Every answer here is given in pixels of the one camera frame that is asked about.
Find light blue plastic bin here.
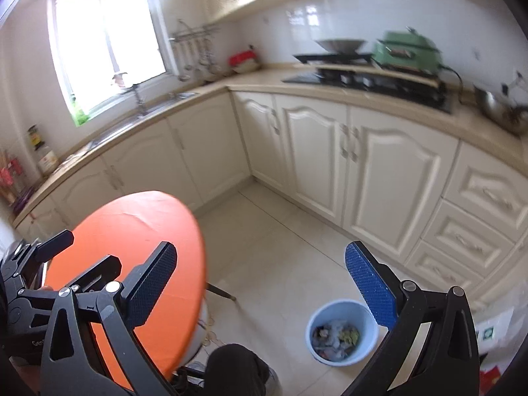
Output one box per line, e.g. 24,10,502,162
305,300,379,366

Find red kitchen tools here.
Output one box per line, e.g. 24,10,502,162
0,161,23,199

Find person's left hand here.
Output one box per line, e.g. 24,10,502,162
8,357,41,396

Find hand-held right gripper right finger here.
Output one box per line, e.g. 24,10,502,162
340,241,481,396

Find black power cable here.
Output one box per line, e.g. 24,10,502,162
439,65,465,104

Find red and white container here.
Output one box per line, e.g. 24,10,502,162
229,50,260,73

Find purple flat item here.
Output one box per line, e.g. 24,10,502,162
12,190,38,212

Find grey wok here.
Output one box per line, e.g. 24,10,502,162
313,38,368,55

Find yellow string bundle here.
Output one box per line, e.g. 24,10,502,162
202,313,219,345

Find white bag green mark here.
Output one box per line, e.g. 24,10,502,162
474,297,520,353

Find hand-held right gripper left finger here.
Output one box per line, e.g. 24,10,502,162
39,241,179,396

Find metal wall utensil rack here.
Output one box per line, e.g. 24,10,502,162
169,20,219,44

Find orange round table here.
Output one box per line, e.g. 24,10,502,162
43,191,207,390

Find stainless steel sink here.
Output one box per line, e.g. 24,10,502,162
88,93,199,149

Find wooden cutting board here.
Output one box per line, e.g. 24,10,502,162
0,150,13,199

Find steel frying pan black handle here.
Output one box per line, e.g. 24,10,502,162
474,86,528,135

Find black metal table leg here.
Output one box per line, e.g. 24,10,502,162
205,282,238,302

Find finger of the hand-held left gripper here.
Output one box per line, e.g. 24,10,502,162
36,230,75,263
24,255,123,296

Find row of hanging utensils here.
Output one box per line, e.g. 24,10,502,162
175,37,221,82

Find heap of discarded wrappers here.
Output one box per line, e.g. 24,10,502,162
313,319,360,359

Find green electric cooking pot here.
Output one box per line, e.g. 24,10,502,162
372,29,443,75

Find black gas stove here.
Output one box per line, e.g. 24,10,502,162
281,53,452,114

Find metal sink faucet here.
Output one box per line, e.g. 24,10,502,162
132,84,149,116

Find white framed window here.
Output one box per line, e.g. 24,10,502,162
49,0,180,120

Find red packaging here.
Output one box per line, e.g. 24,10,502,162
478,361,510,396

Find clear jar white label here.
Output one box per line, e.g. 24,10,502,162
37,148,58,176

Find person's dark trouser leg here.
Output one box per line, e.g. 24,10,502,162
205,343,281,396

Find green plastic bottle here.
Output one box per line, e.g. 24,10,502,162
72,99,90,126

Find cream kitchen base cabinets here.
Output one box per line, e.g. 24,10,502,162
12,64,528,318

